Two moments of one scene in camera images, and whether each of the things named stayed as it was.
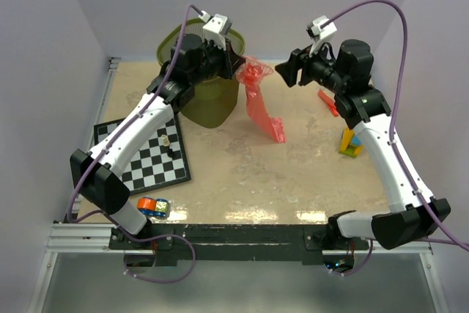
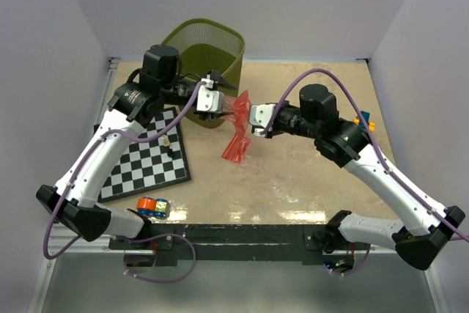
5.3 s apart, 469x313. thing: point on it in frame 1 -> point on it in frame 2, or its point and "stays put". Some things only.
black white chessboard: [160, 162] stays put
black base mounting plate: [234, 242] stays put
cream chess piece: [166, 142] stays put
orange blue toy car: [157, 208] stays put
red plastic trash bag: [250, 70] -> [238, 147]
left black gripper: [230, 59] -> [210, 115]
